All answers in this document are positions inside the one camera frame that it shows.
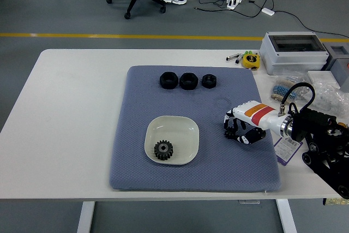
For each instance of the bag of clear parts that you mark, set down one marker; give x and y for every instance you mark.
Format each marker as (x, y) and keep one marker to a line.
(330, 98)

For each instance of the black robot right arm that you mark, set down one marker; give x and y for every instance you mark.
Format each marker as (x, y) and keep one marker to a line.
(321, 132)

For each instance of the white square plate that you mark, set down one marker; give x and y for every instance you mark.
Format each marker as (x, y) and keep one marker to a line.
(174, 132)

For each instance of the large black hex nut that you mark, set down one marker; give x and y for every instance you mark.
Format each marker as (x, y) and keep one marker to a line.
(164, 83)
(184, 84)

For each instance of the white power strip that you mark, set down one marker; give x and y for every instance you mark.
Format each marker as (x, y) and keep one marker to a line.
(234, 2)

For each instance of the white power adapter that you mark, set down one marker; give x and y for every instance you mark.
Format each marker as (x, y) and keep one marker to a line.
(268, 11)

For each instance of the grey device block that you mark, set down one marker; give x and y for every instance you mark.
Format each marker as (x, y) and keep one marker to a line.
(339, 64)

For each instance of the silver and black pen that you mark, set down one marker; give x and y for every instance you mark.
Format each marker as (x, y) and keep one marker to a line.
(231, 57)

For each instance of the grey electrical enclosure box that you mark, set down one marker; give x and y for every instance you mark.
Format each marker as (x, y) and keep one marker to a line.
(294, 59)

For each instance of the large black gear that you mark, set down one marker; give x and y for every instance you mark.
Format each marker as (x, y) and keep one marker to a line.
(163, 149)

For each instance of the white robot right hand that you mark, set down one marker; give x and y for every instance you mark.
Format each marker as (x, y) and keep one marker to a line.
(261, 115)

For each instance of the yellow tape measure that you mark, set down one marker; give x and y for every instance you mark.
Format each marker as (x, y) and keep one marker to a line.
(251, 61)

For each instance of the small black hex nut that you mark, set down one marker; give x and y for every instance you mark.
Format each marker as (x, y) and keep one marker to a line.
(205, 83)

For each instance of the bag of blue components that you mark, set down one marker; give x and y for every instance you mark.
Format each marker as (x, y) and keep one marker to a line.
(279, 91)

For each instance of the yellowish padded item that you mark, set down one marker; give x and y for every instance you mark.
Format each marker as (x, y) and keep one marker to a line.
(336, 201)

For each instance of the purple-edged label card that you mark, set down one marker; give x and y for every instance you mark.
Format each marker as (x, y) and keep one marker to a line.
(286, 152)

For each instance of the white table leg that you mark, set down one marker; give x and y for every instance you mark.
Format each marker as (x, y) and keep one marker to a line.
(85, 216)
(286, 216)

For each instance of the small black gear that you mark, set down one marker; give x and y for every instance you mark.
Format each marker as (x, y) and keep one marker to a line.
(230, 134)

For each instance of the small white box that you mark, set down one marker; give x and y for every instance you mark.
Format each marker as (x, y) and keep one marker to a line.
(320, 76)

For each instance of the green marker caps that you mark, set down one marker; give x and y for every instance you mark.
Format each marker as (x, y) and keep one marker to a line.
(247, 53)

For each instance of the blue-grey textured mat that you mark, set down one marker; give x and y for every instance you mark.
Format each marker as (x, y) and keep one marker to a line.
(218, 167)

